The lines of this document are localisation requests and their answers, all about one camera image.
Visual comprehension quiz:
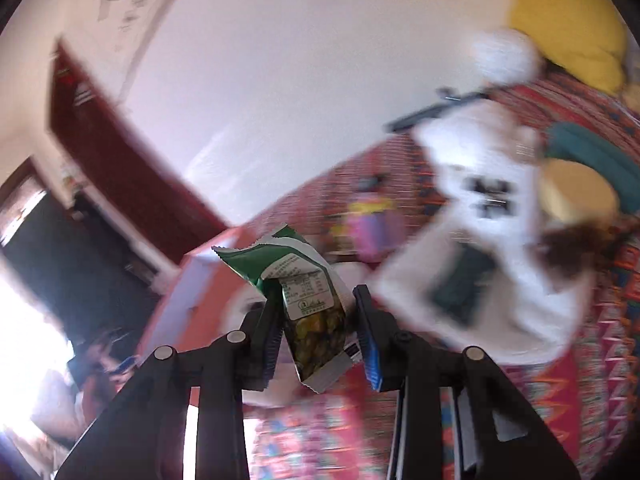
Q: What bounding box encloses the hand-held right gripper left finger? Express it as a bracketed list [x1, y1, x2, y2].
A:
[54, 302, 285, 480]

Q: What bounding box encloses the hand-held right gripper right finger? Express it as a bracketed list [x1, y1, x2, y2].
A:
[352, 284, 582, 480]

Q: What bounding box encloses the green snack packet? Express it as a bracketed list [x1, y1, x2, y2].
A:
[211, 225, 362, 395]

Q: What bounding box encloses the orange cardboard box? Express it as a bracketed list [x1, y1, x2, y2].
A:
[134, 225, 281, 366]

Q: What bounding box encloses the teal round case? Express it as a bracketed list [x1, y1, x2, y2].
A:
[544, 122, 640, 221]

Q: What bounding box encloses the pink and yellow item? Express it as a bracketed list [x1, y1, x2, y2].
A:
[330, 195, 398, 263]

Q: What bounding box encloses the white plastic bag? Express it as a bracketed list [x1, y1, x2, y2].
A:
[372, 102, 593, 363]

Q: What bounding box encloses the red patterned woven blanket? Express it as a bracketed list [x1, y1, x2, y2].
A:
[240, 72, 640, 480]

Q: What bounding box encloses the brown fuzzy item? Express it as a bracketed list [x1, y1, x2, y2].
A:
[537, 215, 636, 278]

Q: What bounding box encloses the beige round box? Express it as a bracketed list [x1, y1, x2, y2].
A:
[542, 160, 621, 223]

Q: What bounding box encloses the bubble wrap bundle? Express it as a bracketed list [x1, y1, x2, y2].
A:
[470, 29, 542, 85]

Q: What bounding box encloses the yellow pillow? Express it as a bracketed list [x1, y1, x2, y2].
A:
[509, 0, 632, 95]

